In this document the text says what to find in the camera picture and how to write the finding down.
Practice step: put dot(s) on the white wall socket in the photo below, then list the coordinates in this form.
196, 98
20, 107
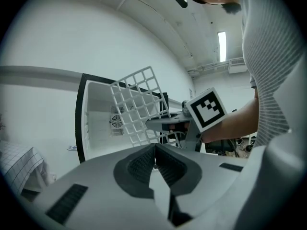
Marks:
54, 176

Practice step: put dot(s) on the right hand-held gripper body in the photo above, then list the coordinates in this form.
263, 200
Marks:
207, 109

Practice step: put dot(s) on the fridge fan vent panel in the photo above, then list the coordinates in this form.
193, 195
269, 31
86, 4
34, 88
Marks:
116, 121

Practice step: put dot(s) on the dark chair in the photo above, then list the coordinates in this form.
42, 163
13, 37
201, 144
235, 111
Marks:
221, 147

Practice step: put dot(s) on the white wall air conditioner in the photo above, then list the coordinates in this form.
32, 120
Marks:
237, 65

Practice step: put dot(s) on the person's right forearm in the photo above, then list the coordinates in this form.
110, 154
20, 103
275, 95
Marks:
235, 121

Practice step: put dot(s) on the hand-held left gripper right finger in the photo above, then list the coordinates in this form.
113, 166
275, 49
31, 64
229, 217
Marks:
208, 174

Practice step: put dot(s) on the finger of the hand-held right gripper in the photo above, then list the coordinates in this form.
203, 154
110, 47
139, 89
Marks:
168, 115
163, 124

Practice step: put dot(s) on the white grid fridge shelf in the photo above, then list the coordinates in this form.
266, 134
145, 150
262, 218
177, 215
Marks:
130, 76

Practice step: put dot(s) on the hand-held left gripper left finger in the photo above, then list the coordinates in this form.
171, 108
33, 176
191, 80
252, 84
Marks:
96, 190

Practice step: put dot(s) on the white checked cloth furniture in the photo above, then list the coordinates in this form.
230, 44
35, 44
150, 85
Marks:
19, 162

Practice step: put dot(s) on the white fridge with black frame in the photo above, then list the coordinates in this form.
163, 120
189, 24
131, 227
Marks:
80, 118

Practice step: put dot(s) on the long ceiling light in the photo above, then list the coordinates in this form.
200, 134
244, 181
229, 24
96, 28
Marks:
222, 46

